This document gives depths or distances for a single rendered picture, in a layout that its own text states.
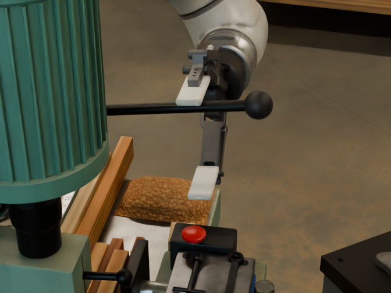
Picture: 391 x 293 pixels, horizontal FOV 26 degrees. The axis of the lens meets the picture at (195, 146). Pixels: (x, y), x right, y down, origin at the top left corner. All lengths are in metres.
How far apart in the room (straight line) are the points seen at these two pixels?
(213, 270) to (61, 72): 0.34
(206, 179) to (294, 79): 2.45
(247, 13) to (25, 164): 0.55
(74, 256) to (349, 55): 2.87
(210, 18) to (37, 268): 0.48
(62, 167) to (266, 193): 2.02
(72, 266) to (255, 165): 2.03
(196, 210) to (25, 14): 0.57
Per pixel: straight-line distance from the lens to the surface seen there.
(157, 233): 1.24
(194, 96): 1.01
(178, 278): 1.02
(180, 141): 3.11
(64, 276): 0.99
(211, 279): 1.02
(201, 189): 1.09
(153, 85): 3.47
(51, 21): 0.79
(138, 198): 1.27
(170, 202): 1.26
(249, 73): 1.23
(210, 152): 1.15
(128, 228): 1.25
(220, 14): 1.26
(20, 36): 0.78
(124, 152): 1.35
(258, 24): 1.30
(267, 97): 1.00
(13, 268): 1.01
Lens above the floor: 1.68
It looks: 33 degrees down
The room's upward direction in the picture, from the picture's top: straight up
